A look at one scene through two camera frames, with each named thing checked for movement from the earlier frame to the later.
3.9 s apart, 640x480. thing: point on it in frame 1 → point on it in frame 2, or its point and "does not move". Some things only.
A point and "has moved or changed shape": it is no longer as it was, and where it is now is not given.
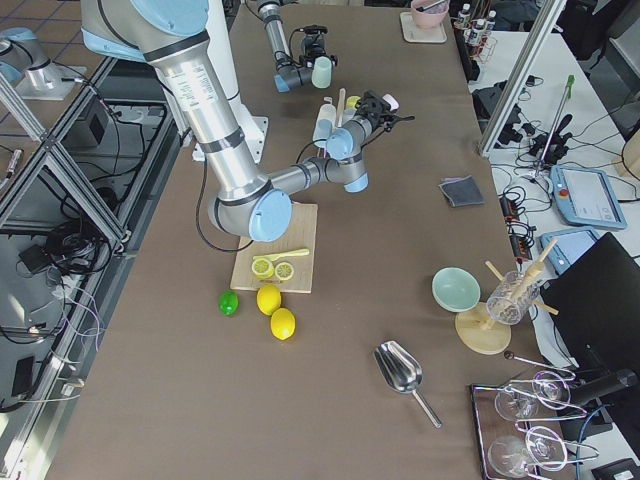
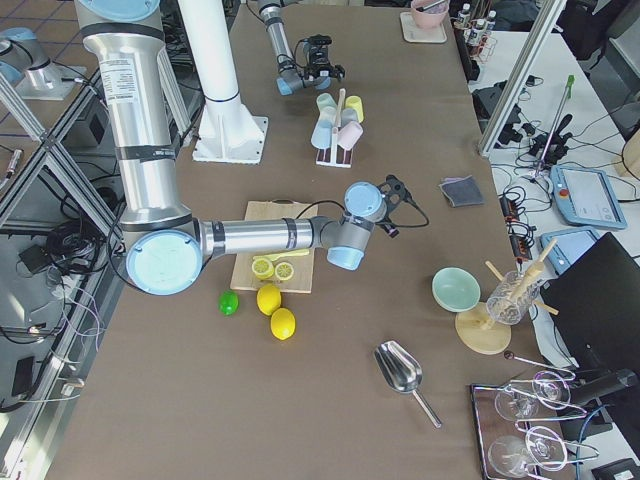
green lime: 229,302 does not move
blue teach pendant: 586,197 does not move
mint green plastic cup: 321,74 has moved or changed shape
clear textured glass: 512,299 does not move
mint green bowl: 455,289 does not move
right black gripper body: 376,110 → 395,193
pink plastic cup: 391,101 has moved or changed shape
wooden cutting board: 301,233 does not move
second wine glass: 511,457 does not move
